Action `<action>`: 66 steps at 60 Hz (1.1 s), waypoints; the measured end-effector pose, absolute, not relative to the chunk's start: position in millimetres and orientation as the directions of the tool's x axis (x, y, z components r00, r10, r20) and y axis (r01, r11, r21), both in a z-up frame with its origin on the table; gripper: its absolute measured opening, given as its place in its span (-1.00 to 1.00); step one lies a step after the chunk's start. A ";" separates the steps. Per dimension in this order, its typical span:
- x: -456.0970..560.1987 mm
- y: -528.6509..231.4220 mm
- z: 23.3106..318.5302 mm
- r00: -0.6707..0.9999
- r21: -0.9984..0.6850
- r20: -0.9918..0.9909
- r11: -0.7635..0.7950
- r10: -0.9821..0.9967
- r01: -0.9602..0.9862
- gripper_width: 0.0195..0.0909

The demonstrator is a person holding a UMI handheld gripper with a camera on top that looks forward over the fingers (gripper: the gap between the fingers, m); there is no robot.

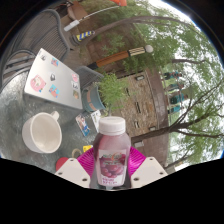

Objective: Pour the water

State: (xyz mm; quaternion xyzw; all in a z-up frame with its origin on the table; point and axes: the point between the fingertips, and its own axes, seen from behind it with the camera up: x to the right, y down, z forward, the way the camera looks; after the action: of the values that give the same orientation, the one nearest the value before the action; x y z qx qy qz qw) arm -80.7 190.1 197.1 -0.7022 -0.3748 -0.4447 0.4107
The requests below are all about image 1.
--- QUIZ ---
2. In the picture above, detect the grey mesh patio chair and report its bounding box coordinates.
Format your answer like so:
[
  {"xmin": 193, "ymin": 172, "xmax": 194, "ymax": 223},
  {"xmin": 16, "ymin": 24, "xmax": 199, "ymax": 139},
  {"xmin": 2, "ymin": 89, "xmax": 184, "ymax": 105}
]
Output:
[
  {"xmin": 73, "ymin": 65, "xmax": 104, "ymax": 91},
  {"xmin": 0, "ymin": 8, "xmax": 71, "ymax": 91}
]

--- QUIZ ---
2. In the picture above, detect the yellow card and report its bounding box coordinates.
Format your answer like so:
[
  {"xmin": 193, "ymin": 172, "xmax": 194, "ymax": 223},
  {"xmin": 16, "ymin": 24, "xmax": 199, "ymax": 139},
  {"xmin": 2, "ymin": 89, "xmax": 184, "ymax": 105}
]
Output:
[{"xmin": 82, "ymin": 144, "xmax": 94, "ymax": 153}]

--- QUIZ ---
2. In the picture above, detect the white ceramic mug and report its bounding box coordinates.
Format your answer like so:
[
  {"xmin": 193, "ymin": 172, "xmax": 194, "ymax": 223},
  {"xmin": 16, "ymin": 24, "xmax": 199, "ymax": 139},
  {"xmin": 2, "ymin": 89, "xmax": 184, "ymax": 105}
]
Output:
[{"xmin": 21, "ymin": 110, "xmax": 63, "ymax": 154}]

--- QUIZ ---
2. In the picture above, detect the blue yellow striped bollard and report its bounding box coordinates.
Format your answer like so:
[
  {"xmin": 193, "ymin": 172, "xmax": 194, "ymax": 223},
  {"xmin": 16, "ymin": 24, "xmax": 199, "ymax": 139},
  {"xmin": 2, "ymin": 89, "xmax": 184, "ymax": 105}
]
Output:
[{"xmin": 75, "ymin": 30, "xmax": 96, "ymax": 43}]

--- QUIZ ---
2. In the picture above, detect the pink juice bottle white cap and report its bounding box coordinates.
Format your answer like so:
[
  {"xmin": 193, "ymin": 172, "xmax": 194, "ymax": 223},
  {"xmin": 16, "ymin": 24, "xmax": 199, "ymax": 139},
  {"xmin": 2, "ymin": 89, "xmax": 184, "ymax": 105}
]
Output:
[{"xmin": 92, "ymin": 115, "xmax": 132, "ymax": 188}]

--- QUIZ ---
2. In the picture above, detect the wooden lamp post white globe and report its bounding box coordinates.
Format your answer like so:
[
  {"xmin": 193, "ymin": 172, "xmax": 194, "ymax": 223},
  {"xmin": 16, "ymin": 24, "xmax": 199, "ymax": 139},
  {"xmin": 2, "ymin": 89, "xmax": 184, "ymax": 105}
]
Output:
[{"xmin": 87, "ymin": 44, "xmax": 155, "ymax": 71}]

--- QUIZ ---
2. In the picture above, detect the brown tape ring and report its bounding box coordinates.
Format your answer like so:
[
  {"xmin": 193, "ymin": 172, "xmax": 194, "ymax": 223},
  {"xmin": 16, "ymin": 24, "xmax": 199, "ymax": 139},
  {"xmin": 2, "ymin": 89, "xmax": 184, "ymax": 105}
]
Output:
[{"xmin": 71, "ymin": 148, "xmax": 83, "ymax": 159}]

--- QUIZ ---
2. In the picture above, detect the white canopy leg weight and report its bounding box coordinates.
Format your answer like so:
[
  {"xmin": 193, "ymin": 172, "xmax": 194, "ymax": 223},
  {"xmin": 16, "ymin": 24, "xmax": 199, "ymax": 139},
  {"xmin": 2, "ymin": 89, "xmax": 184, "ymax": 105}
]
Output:
[{"xmin": 63, "ymin": 19, "xmax": 81, "ymax": 33}]

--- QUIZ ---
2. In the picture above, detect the silver laptop with stickers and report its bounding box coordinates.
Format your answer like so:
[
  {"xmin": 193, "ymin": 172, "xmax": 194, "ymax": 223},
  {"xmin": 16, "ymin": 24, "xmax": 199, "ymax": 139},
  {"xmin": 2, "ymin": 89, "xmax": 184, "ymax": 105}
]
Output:
[{"xmin": 23, "ymin": 47, "xmax": 84, "ymax": 111}]

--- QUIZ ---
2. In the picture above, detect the white sticker sheet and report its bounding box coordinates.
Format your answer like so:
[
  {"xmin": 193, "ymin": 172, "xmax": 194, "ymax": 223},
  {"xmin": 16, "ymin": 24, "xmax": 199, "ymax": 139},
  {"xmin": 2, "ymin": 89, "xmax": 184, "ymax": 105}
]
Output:
[{"xmin": 90, "ymin": 109, "xmax": 102, "ymax": 133}]

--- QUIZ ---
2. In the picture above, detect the small printed card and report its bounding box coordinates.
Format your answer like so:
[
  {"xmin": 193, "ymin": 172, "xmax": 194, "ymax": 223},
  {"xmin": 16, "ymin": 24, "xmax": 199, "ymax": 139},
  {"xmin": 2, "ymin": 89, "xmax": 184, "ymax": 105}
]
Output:
[{"xmin": 75, "ymin": 113, "xmax": 91, "ymax": 137}]

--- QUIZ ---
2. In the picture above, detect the green plant in teal pot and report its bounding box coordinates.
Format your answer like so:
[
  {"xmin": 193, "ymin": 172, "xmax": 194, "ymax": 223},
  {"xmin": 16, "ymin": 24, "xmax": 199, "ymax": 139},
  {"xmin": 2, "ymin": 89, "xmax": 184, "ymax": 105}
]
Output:
[{"xmin": 81, "ymin": 72, "xmax": 129, "ymax": 114}]

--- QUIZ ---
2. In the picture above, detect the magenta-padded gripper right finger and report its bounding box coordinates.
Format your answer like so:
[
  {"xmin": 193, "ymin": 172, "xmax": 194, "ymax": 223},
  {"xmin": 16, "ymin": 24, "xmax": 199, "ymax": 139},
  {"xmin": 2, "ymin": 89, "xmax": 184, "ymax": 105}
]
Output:
[{"xmin": 128, "ymin": 145, "xmax": 168, "ymax": 189}]

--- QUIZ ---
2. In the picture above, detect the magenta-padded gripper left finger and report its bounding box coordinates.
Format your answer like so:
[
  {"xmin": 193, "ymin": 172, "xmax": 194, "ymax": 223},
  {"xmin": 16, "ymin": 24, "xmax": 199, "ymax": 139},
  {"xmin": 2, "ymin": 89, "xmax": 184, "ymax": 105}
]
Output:
[{"xmin": 54, "ymin": 146, "xmax": 98, "ymax": 188}]

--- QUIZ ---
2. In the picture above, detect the person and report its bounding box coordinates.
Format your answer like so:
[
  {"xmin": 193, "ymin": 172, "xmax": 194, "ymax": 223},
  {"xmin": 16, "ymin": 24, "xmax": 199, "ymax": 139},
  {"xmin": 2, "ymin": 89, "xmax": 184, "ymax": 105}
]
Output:
[
  {"xmin": 164, "ymin": 83, "xmax": 184, "ymax": 93},
  {"xmin": 162, "ymin": 69, "xmax": 184, "ymax": 81},
  {"xmin": 168, "ymin": 104, "xmax": 183, "ymax": 115},
  {"xmin": 169, "ymin": 93, "xmax": 189, "ymax": 105}
]

